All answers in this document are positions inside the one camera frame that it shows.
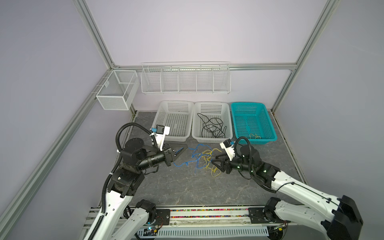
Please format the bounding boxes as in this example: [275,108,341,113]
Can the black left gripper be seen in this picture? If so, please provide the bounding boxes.
[137,142,187,171]

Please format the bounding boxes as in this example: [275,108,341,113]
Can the blue cable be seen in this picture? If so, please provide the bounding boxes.
[173,143,218,170]

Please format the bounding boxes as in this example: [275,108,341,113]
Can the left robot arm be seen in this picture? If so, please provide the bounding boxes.
[85,123,188,240]

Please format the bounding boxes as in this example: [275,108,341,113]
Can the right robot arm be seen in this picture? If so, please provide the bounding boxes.
[211,138,364,240]

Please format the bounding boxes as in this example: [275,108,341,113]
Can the white plastic basket left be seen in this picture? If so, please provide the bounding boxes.
[152,101,194,142]

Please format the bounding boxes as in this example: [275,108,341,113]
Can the white plastic basket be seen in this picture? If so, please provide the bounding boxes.
[192,102,233,144]
[152,101,194,142]

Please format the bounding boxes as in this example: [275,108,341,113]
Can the white plastic basket middle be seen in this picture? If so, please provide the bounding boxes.
[192,102,233,144]

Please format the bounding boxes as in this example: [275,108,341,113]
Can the teal plastic basket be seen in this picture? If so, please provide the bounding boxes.
[231,102,278,145]

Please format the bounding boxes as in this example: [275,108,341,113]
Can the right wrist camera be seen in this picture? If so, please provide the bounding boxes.
[220,139,236,161]

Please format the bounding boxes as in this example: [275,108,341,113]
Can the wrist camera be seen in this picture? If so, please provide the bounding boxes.
[152,125,170,151]
[220,139,236,161]

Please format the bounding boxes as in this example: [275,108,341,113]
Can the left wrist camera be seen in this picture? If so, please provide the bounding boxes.
[152,125,170,151]

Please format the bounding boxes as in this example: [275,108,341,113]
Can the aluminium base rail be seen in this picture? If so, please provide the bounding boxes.
[80,204,319,230]

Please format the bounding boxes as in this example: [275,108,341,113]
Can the white wire wall shelf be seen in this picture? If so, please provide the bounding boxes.
[141,62,232,94]

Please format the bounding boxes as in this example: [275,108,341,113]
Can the white vented cable duct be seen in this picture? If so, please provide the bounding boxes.
[137,226,270,240]

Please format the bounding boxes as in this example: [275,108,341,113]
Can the white mesh wall box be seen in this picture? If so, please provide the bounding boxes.
[96,70,140,111]

